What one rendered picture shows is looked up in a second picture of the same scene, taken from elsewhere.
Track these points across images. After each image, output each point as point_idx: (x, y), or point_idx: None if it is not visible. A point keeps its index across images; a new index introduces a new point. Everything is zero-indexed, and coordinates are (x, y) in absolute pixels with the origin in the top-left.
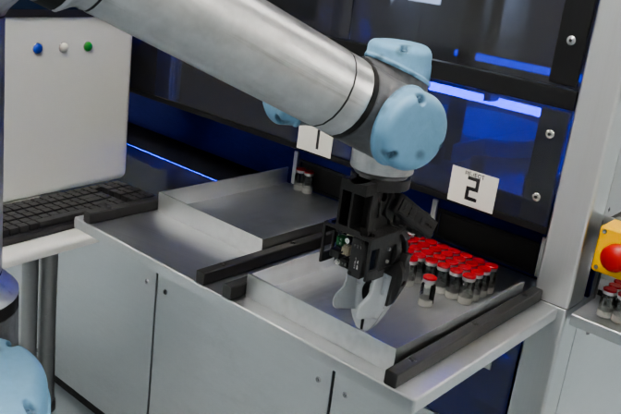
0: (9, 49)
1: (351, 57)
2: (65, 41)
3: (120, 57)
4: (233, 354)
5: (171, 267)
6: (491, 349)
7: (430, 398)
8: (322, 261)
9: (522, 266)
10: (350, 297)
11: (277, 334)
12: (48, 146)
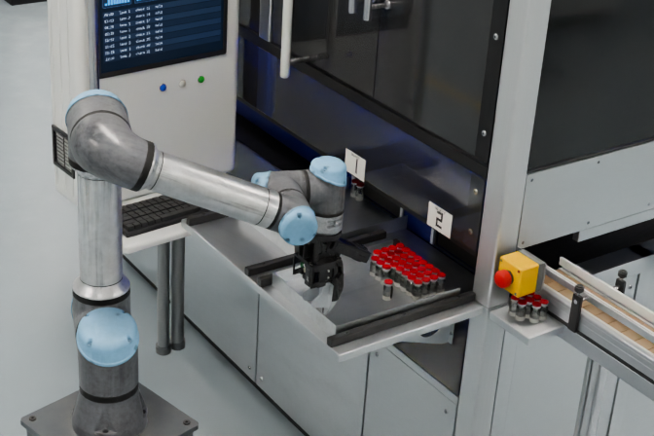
0: (143, 91)
1: (267, 197)
2: (183, 78)
3: (227, 83)
4: None
5: (233, 262)
6: (409, 330)
7: (352, 355)
8: (295, 273)
9: None
10: (315, 294)
11: (282, 311)
12: (172, 154)
